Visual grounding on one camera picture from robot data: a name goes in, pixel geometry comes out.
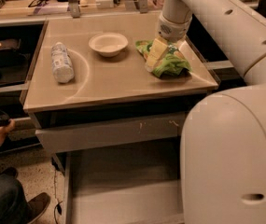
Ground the black floor cable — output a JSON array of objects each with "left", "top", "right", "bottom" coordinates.
[{"left": 52, "top": 168, "right": 63, "bottom": 224}]

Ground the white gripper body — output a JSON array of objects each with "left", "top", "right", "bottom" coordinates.
[{"left": 157, "top": 14, "right": 189, "bottom": 42}]

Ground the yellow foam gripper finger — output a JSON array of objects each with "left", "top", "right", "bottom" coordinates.
[{"left": 146, "top": 37, "right": 168, "bottom": 70}]

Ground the grey drawer cabinet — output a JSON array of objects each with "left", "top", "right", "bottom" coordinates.
[{"left": 19, "top": 11, "right": 219, "bottom": 224}]

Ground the open middle drawer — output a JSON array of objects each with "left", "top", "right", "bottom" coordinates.
[{"left": 63, "top": 138, "right": 184, "bottom": 224}]

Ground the green rice chip bag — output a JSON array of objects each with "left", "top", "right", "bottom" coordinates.
[{"left": 135, "top": 40, "right": 191, "bottom": 77}]

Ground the closed top drawer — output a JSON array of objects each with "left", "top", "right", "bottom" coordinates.
[{"left": 36, "top": 112, "right": 186, "bottom": 154}]

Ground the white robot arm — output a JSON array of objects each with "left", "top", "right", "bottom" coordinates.
[{"left": 159, "top": 0, "right": 266, "bottom": 224}]

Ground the person's jeans leg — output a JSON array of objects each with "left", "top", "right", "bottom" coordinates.
[{"left": 0, "top": 175, "right": 27, "bottom": 224}]

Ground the white paper bowl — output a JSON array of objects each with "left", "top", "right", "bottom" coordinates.
[{"left": 89, "top": 33, "right": 128, "bottom": 58}]

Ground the brown shoe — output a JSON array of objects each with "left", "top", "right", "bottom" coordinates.
[
  {"left": 1, "top": 167, "right": 18, "bottom": 178},
  {"left": 26, "top": 192, "right": 50, "bottom": 224}
]

